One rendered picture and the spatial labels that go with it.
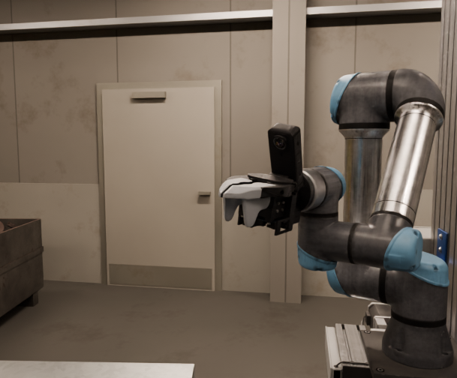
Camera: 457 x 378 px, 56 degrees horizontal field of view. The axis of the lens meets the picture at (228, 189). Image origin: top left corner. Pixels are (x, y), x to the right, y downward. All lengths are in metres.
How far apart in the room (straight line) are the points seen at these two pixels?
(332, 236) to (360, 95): 0.37
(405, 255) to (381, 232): 0.05
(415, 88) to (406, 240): 0.36
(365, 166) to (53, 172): 4.38
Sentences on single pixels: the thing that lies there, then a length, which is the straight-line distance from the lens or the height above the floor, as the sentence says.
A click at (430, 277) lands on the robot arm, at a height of 1.24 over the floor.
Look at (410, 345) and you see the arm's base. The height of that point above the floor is 1.08.
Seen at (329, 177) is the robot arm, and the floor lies 1.46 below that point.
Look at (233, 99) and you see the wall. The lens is 4.43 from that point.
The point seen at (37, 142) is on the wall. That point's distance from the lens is 5.22.
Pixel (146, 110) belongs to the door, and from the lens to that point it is 4.60.
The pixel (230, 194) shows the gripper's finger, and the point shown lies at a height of 1.45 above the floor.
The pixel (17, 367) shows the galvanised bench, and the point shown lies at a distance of 1.08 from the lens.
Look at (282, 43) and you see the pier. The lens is 4.20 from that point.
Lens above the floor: 1.51
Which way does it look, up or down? 6 degrees down
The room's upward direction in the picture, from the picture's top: straight up
